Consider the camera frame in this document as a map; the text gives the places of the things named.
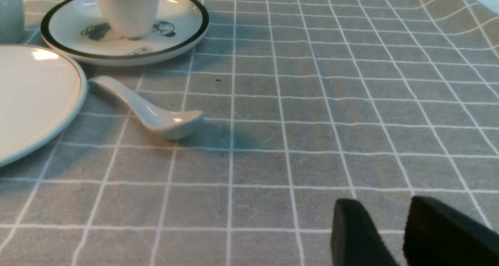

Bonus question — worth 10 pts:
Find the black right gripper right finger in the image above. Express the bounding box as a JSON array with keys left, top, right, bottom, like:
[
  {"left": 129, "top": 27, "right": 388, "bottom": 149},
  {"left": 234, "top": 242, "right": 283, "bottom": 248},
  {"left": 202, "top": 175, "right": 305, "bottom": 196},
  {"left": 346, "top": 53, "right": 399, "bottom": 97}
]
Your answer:
[{"left": 403, "top": 195, "right": 499, "bottom": 266}]

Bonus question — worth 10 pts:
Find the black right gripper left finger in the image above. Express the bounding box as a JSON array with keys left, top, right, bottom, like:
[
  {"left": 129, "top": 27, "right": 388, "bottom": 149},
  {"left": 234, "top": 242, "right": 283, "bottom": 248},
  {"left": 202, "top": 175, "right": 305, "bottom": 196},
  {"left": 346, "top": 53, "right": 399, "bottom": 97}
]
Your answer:
[{"left": 330, "top": 199, "right": 398, "bottom": 266}]

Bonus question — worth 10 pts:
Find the plain white ceramic spoon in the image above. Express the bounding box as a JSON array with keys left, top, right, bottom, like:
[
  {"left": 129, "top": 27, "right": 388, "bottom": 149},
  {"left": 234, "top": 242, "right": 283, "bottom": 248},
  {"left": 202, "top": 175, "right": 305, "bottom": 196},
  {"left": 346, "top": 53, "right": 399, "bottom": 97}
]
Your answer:
[{"left": 89, "top": 75, "right": 204, "bottom": 140}]

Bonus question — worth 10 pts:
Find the white handleless tea cup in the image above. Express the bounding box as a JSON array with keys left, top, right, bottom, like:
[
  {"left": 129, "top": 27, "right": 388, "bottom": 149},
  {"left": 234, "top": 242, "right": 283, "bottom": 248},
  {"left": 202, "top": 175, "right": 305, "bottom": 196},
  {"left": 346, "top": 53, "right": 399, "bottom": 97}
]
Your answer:
[{"left": 0, "top": 0, "right": 25, "bottom": 44}]

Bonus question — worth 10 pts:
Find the grey checked tablecloth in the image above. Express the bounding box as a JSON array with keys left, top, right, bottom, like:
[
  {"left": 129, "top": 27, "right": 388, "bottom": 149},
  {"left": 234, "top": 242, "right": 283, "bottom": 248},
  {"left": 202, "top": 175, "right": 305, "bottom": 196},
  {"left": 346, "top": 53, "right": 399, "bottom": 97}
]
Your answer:
[{"left": 1, "top": 0, "right": 499, "bottom": 266}]

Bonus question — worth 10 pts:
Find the small black-rimmed white cup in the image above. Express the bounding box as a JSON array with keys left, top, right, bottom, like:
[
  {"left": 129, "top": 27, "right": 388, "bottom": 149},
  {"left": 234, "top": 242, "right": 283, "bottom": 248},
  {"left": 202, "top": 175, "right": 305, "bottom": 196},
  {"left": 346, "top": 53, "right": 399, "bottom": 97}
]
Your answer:
[{"left": 95, "top": 0, "right": 159, "bottom": 40}]

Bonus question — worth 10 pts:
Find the large white plate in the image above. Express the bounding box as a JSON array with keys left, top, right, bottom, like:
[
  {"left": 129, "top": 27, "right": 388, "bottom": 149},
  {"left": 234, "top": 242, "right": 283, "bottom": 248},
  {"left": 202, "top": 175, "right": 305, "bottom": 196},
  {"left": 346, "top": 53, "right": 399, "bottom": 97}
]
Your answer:
[{"left": 0, "top": 44, "right": 88, "bottom": 166}]

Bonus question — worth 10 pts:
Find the black-rimmed cartoon plate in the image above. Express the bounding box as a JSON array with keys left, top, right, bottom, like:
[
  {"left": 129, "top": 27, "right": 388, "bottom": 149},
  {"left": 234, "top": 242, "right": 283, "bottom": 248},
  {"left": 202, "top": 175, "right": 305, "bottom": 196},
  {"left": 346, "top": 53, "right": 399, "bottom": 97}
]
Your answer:
[{"left": 40, "top": 0, "right": 210, "bottom": 67}]

